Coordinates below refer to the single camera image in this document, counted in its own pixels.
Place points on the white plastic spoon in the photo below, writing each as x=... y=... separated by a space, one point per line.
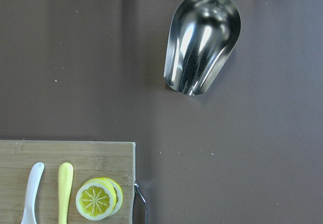
x=31 y=193

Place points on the steel metal scoop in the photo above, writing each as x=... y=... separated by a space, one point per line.
x=203 y=34

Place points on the bamboo cutting board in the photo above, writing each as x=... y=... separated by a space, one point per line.
x=90 y=159

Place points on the rear lemon slice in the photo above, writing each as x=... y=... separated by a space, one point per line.
x=119 y=194

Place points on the yellow plastic knife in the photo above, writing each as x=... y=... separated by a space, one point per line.
x=65 y=179

